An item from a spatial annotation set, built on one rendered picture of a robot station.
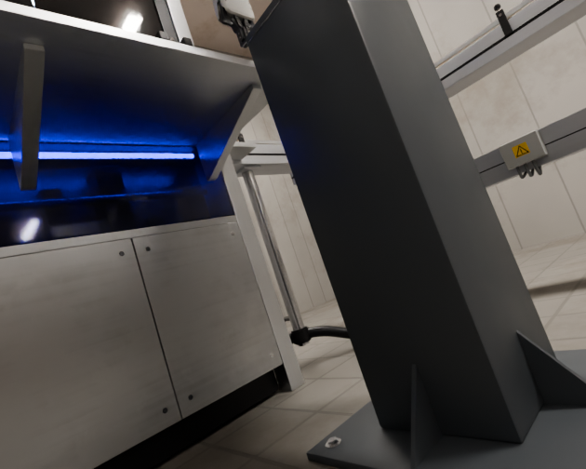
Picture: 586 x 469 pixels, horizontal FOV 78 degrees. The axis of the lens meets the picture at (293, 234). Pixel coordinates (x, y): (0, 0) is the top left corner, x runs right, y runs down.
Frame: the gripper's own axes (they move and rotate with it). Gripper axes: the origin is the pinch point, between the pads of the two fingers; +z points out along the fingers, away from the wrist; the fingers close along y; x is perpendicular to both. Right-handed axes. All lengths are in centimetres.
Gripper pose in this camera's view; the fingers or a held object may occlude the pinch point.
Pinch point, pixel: (244, 37)
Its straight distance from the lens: 110.4
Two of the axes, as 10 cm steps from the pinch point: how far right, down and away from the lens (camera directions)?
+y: -7.0, 1.5, -7.0
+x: 6.4, -3.1, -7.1
